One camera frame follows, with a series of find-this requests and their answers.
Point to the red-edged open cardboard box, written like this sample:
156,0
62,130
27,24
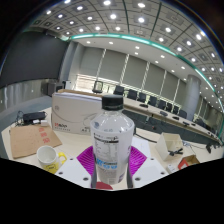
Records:
186,162

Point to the black item in beige box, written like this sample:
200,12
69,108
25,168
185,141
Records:
175,152

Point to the brown paper envelope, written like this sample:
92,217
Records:
31,140

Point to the clear plastic water bottle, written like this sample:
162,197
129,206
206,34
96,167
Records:
111,140

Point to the white paper sheet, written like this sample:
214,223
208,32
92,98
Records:
144,144

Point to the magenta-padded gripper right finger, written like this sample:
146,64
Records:
150,170

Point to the small beige open box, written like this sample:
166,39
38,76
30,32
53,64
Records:
165,146

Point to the white cardboard paper box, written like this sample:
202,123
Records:
71,113

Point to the black power adapter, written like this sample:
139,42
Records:
33,116

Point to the white and yellow mug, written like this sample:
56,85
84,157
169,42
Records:
48,158

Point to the old grey monitor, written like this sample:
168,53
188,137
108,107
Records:
55,89

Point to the group of ceiling lights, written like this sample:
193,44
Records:
113,16

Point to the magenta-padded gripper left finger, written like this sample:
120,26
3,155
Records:
73,170

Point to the row of black office chairs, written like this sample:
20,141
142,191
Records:
143,97

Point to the long curved conference desk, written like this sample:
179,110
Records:
146,110

